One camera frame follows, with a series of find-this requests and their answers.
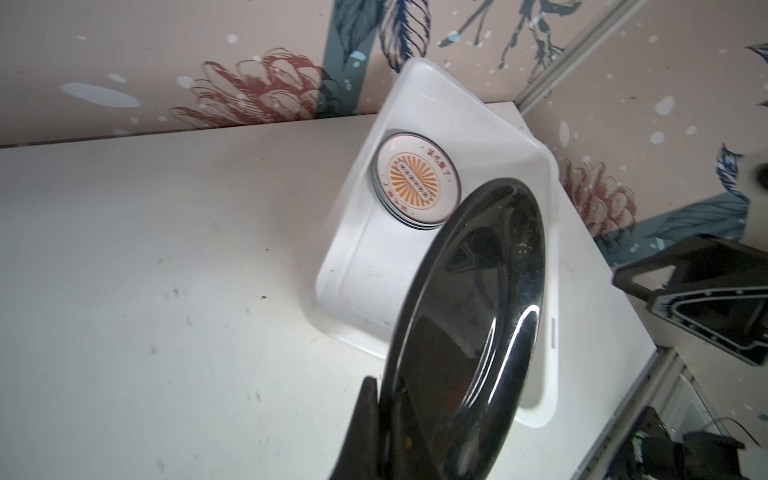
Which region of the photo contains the white plastic bin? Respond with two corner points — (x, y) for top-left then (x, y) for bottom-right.
(309, 59), (558, 428)

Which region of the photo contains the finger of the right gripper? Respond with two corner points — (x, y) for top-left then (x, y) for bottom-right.
(612, 234), (767, 366)

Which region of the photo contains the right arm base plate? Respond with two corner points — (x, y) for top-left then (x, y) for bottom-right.
(605, 406), (745, 480)

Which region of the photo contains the orange sunburst plate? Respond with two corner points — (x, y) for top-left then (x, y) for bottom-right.
(369, 131), (462, 230)

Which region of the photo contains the black plate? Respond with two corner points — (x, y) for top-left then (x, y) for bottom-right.
(379, 178), (546, 479)

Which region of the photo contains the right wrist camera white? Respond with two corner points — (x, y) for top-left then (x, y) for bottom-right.
(737, 146), (768, 252)

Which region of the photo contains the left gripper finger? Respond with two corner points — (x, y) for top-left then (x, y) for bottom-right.
(330, 376), (379, 480)

